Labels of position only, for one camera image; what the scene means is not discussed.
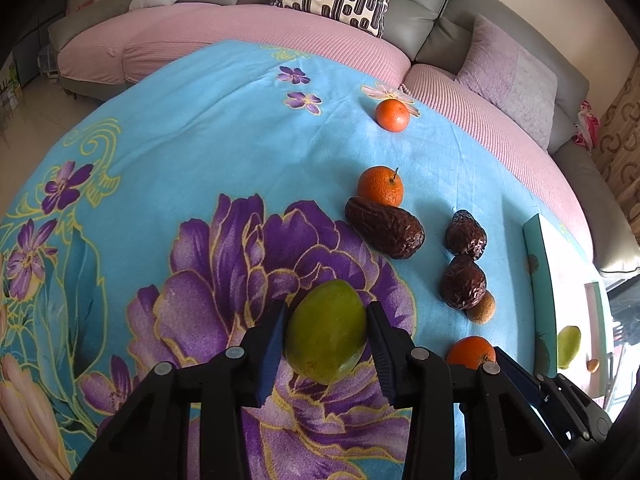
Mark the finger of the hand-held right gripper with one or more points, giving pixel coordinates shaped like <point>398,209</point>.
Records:
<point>517,377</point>

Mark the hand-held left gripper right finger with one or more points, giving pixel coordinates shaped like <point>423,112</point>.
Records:
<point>385,360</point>

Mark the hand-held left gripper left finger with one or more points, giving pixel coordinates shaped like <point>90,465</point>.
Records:
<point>270,355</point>

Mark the orange with stem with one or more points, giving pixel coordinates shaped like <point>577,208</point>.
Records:
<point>467,352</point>
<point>380,187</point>

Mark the green mango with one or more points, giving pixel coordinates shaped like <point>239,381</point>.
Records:
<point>569,346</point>
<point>325,332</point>

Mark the white tray with green rim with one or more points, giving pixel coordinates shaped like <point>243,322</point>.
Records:
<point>550,280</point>

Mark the long dark red date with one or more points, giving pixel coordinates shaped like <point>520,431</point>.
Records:
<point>385,227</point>

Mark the blue floral blanket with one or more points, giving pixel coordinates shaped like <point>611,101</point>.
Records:
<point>200,135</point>

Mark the brown patterned curtain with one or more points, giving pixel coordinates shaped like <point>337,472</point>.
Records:
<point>622,160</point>

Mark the small orange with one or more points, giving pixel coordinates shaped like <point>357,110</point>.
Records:
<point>392,115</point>

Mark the pink and red cloth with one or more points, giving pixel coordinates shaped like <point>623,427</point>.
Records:
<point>586,125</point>

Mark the lilac and grey pillow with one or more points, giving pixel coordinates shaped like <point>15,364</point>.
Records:
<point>505,80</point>

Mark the pink sofa cover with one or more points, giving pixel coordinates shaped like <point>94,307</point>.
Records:
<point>250,25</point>

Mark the grey leather sofa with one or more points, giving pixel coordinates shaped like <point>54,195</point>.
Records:
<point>440,10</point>

